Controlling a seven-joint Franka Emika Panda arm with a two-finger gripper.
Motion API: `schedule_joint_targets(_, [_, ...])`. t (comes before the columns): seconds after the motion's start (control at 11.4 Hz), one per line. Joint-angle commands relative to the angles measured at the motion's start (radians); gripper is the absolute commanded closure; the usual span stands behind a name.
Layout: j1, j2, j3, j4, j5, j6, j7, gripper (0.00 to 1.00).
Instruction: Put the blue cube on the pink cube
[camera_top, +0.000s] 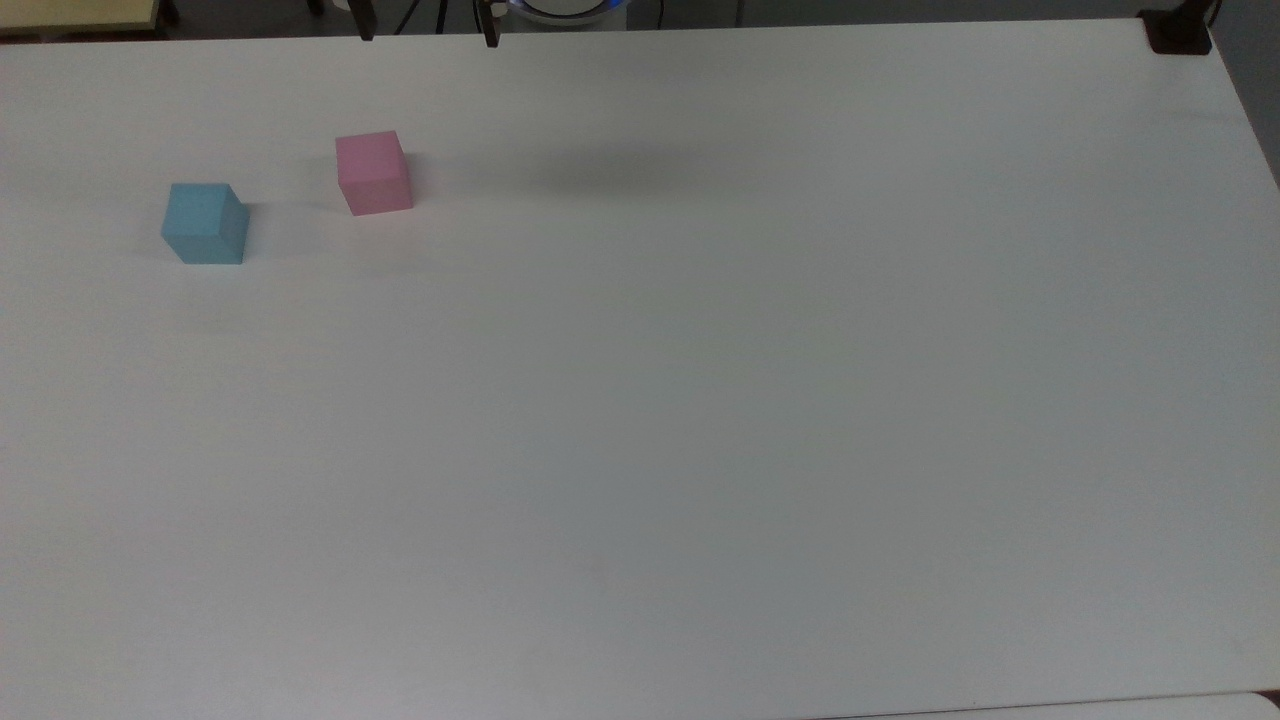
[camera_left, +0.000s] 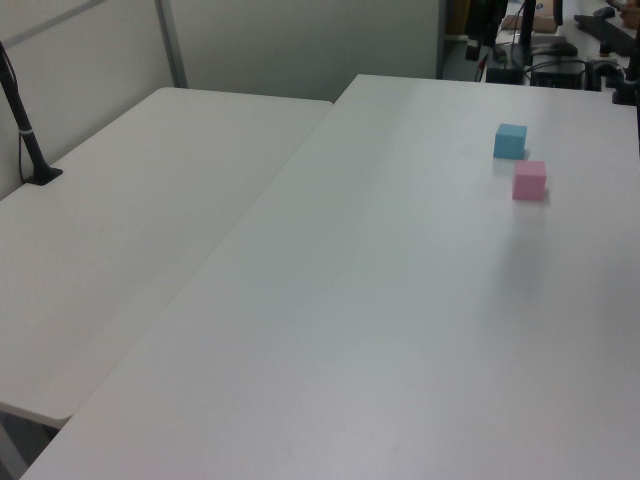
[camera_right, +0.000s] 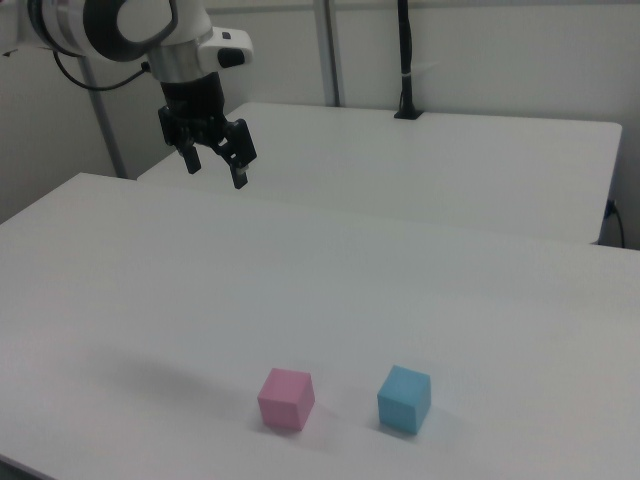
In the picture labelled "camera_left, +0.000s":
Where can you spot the black clamped stand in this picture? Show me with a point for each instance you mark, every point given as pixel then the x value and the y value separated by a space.
pixel 629 85

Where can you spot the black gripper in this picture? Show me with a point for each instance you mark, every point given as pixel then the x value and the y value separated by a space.
pixel 484 20

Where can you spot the black electronic device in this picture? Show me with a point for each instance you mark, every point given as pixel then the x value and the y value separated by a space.
pixel 557 76

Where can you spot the black camera stand pole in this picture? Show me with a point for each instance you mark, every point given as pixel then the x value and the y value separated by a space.
pixel 25 135

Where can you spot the small black box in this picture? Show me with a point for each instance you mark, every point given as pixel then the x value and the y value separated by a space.
pixel 504 75

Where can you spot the black vertical pole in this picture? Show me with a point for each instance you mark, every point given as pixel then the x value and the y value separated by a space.
pixel 528 30

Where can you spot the pink cube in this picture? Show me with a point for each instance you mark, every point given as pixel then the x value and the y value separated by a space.
pixel 528 181

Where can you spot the blue cube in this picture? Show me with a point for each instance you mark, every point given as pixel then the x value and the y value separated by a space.
pixel 508 142

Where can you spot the cardboard box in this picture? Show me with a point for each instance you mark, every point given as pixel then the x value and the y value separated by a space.
pixel 542 17

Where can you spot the white side table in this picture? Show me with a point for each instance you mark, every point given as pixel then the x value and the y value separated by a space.
pixel 125 225

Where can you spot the black table clamp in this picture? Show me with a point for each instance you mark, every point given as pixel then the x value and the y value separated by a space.
pixel 604 74

